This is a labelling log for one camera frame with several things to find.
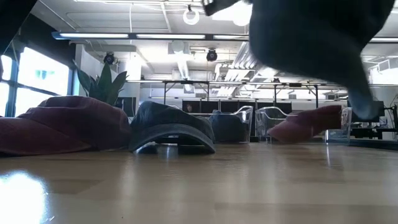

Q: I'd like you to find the clear plastic bin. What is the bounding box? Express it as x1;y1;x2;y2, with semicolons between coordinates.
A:
254;106;353;144
186;105;254;144

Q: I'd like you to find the green snake plant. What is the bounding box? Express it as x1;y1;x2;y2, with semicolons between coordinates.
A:
73;61;129;106

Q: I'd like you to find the red baseball cap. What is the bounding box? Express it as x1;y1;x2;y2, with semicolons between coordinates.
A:
0;95;132;157
267;105;343;144

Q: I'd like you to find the long ceiling light bar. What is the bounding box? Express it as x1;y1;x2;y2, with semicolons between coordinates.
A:
52;30;398;43

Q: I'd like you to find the dark grey-blue baseball cap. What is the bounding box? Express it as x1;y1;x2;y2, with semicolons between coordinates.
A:
129;101;216;155

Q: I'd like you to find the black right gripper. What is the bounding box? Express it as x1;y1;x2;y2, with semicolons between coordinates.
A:
201;0;249;17

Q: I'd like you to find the navy baseball cap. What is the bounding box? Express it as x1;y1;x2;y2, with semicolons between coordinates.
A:
208;110;249;144

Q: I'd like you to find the large bright window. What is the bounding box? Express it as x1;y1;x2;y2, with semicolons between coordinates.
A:
0;46;73;118

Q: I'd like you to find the white ring lamp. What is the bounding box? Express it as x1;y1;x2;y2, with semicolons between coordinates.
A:
182;7;200;26

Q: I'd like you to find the denim blue baseball cap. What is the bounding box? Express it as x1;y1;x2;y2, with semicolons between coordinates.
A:
248;0;396;121

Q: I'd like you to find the small black computer monitor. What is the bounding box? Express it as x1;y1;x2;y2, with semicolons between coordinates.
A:
115;96;137;118

